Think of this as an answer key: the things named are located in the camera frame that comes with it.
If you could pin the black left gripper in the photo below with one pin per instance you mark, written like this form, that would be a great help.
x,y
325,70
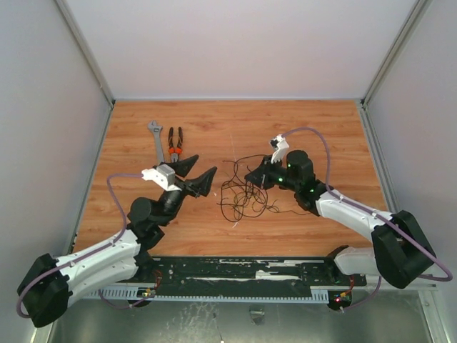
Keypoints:
x,y
198,186

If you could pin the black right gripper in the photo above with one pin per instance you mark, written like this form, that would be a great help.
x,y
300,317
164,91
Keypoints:
x,y
264,175

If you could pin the black zip tie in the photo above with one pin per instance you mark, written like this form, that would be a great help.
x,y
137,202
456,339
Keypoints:
x,y
249,191

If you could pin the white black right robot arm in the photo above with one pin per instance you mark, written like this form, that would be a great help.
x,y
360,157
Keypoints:
x,y
400,252

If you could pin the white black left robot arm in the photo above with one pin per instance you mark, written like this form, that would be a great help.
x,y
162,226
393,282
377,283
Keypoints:
x,y
53,284

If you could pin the orange black pliers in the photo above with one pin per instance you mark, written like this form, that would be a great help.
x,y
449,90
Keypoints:
x,y
175,150

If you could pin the silver adjustable wrench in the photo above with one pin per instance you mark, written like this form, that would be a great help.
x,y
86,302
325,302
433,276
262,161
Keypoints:
x,y
156,129

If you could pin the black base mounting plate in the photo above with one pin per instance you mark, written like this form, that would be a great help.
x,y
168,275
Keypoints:
x,y
243,277

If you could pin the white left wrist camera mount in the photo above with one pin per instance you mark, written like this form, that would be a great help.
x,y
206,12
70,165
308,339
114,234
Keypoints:
x,y
163,175

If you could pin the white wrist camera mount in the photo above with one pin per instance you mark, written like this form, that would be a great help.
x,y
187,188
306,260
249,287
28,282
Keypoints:
x,y
280,147
163,175

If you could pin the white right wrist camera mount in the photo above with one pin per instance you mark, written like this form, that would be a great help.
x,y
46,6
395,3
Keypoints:
x,y
280,147

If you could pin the aluminium frame rail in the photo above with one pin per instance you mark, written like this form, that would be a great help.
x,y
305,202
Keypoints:
x,y
406,112

